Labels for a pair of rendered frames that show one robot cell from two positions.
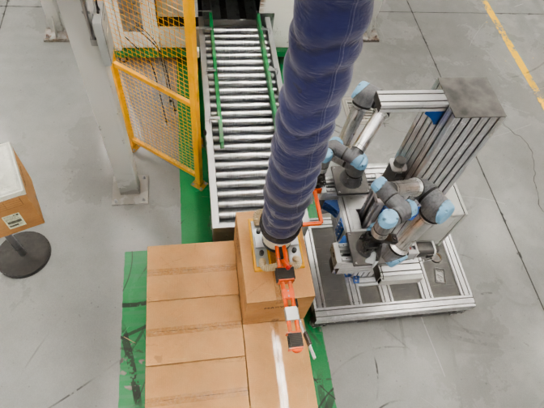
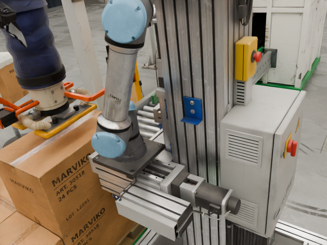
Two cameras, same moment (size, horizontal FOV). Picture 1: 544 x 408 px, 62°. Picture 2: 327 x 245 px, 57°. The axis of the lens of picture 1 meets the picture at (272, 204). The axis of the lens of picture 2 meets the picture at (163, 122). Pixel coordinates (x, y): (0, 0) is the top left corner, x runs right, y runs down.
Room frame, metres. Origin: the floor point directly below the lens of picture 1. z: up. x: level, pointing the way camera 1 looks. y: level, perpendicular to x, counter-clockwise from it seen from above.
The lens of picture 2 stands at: (0.84, -1.55, 1.76)
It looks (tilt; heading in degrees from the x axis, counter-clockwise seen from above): 30 degrees down; 54
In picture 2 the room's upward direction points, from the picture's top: 7 degrees counter-clockwise
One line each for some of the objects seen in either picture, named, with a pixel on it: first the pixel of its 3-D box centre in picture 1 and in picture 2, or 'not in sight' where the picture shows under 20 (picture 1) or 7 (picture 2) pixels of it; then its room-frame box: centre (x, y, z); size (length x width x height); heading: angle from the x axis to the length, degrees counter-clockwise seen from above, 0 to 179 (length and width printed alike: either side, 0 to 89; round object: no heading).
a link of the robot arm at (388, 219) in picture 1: (386, 222); not in sight; (1.02, -0.48, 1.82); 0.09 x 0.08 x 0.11; 132
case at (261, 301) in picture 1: (270, 265); (70, 163); (1.21, -0.07, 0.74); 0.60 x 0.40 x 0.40; 18
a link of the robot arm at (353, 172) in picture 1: (356, 163); not in sight; (1.80, -0.47, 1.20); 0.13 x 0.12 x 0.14; 67
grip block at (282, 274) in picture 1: (284, 274); (3, 117); (0.98, -0.14, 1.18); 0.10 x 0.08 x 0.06; 107
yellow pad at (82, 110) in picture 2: (291, 240); (66, 116); (1.25, -0.16, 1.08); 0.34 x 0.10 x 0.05; 17
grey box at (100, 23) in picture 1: (104, 34); not in sight; (2.03, 1.13, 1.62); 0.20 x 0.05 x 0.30; 17
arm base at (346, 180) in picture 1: (352, 174); not in sight; (1.80, -0.47, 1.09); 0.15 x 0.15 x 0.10
